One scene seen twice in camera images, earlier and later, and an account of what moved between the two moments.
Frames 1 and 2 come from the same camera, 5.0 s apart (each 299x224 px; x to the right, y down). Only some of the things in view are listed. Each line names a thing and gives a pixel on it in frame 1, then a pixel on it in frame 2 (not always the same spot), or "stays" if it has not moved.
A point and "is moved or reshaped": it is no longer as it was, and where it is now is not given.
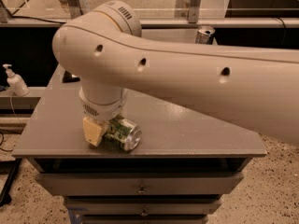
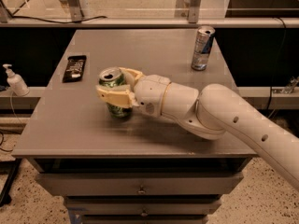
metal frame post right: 187,4 stays
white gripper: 102,111 -> 151,92
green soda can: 125,133 is moved or reshaped
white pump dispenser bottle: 15,82 stays
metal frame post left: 75,7 stays
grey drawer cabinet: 183,166 stays
